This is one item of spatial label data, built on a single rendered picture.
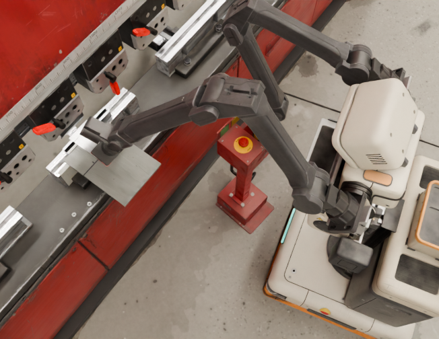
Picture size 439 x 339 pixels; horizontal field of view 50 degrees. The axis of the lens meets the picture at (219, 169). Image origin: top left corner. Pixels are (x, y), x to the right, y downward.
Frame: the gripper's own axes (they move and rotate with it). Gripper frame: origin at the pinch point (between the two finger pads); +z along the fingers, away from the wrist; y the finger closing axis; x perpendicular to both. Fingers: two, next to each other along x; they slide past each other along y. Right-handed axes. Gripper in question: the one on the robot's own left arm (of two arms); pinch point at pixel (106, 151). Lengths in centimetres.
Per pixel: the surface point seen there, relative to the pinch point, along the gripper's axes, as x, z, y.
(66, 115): -15.4, -12.9, 2.5
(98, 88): -14.2, -12.3, -10.2
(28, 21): -32, -45, -1
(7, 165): -16.7, -16.8, 24.0
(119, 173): 7.8, -2.2, 3.3
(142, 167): 11.7, -4.1, -2.8
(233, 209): 67, 67, -34
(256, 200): 73, 64, -45
